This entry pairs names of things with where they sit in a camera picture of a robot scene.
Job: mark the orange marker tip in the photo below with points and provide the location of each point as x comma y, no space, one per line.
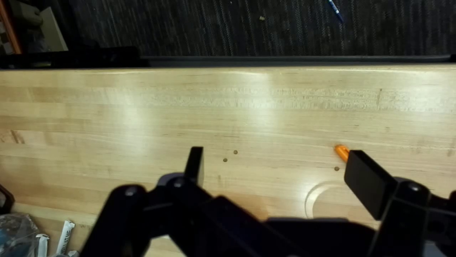
342,151

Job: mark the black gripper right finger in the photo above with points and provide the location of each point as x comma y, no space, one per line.
371,183

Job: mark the clear plastic bag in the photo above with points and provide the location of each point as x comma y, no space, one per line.
17,236

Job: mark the blue pen on floor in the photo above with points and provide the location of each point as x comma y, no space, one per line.
335,10

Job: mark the clear plastic lid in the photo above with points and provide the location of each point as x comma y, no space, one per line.
335,200

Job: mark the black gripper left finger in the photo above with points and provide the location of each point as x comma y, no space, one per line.
194,166

